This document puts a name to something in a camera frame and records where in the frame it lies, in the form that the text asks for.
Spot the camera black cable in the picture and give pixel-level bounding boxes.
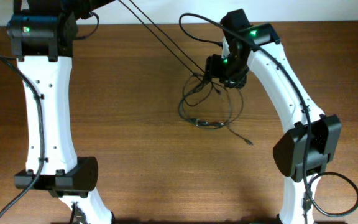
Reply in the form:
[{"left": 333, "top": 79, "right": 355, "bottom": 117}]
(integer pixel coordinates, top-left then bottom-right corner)
[
  {"left": 178, "top": 12, "right": 358, "bottom": 218},
  {"left": 0, "top": 55, "right": 47, "bottom": 224}
]

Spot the left camera black cable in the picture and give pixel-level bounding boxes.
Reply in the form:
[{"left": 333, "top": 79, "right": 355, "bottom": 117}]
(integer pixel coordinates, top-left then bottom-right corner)
[{"left": 0, "top": 55, "right": 47, "bottom": 224}]

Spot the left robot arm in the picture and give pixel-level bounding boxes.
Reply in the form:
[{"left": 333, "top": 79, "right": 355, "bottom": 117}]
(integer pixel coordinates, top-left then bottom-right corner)
[{"left": 3, "top": 0, "right": 116, "bottom": 223}]

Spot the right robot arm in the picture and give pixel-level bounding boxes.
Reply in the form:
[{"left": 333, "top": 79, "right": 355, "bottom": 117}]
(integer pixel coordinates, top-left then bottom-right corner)
[{"left": 206, "top": 9, "right": 342, "bottom": 223}]

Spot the separated black usb cable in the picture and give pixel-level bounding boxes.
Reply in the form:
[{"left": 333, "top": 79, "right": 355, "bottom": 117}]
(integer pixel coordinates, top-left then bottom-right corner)
[{"left": 116, "top": 0, "right": 206, "bottom": 78}]

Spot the right camera black cable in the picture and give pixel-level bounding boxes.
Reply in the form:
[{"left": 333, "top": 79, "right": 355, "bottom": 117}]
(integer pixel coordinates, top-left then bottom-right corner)
[{"left": 178, "top": 12, "right": 358, "bottom": 218}]

